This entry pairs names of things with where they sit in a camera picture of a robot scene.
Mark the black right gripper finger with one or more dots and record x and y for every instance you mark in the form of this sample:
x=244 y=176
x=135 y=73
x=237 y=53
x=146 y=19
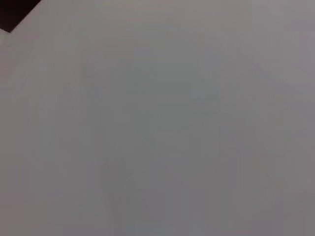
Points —
x=14 y=11

